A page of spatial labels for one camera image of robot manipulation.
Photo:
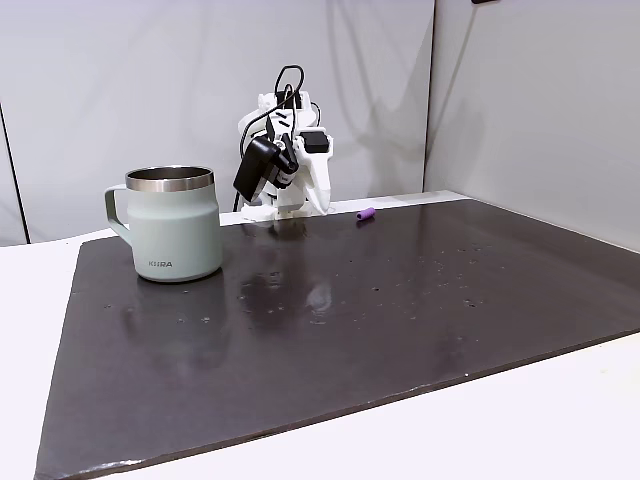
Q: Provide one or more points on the sage green steel-rimmed mug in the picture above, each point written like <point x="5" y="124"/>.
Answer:
<point x="175" y="225"/>

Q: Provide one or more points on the purple pen grip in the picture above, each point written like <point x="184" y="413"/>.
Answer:
<point x="365" y="215"/>

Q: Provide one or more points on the dark glossy table mat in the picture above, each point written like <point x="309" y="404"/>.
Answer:
<point x="350" y="325"/>

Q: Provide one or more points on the black object on wall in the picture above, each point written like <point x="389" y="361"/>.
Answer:
<point x="485" y="1"/>

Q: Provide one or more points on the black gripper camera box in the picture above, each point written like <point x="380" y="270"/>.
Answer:
<point x="255" y="167"/>

